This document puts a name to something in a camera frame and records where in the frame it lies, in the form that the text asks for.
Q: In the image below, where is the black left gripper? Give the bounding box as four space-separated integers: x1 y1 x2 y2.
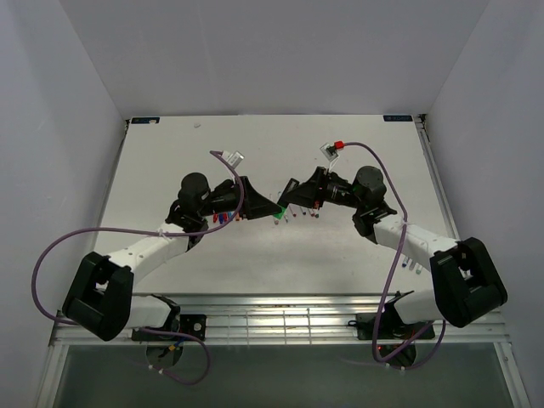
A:
199 176 281 221

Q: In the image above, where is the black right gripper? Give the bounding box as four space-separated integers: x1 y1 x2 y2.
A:
281 167 365 210

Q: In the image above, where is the green highlighter cap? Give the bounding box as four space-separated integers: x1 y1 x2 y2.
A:
273 207 286 219

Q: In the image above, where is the green black highlighter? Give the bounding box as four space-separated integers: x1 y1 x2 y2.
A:
277 178 299 208

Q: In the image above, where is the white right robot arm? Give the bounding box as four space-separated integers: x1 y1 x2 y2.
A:
279 166 507 337

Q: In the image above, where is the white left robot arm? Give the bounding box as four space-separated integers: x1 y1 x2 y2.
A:
62 173 282 341

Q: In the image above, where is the right blue corner label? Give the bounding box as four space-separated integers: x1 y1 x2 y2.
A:
382 115 413 122

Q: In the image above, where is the blue corner label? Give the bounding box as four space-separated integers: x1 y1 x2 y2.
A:
382 115 413 122
130 116 161 125

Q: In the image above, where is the left blue corner label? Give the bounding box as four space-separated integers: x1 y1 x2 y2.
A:
130 116 161 125

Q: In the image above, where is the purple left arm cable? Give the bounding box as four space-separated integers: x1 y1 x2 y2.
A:
32 150 247 387

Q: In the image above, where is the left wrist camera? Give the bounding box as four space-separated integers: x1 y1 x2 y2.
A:
221 150 245 168

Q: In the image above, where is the aluminium front rail frame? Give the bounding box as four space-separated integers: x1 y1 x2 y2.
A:
49 293 511 347

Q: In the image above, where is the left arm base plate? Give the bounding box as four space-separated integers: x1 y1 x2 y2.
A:
131 314 207 343

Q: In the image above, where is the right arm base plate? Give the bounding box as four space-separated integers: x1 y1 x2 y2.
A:
347 313 427 340

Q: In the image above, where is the aluminium right side rail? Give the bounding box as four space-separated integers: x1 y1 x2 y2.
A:
413 114 531 407

